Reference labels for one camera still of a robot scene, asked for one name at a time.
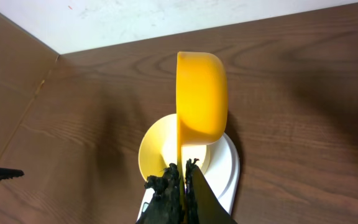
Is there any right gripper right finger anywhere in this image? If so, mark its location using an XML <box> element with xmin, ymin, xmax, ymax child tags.
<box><xmin>185</xmin><ymin>159</ymin><xmax>237</xmax><ymax>224</ymax></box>

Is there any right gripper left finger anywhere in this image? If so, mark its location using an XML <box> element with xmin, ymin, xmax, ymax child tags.
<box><xmin>136</xmin><ymin>163</ymin><xmax>184</xmax><ymax>224</ymax></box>

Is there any pale yellow bowl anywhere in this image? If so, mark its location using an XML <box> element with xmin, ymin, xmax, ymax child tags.
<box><xmin>138</xmin><ymin>114</ymin><xmax>211</xmax><ymax>179</ymax></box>

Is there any yellow measuring scoop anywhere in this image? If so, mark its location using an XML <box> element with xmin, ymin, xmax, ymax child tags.
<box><xmin>176</xmin><ymin>52</ymin><xmax>228</xmax><ymax>223</ymax></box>

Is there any white digital kitchen scale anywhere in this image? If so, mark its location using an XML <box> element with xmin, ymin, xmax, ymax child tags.
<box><xmin>136</xmin><ymin>132</ymin><xmax>241</xmax><ymax>222</ymax></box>

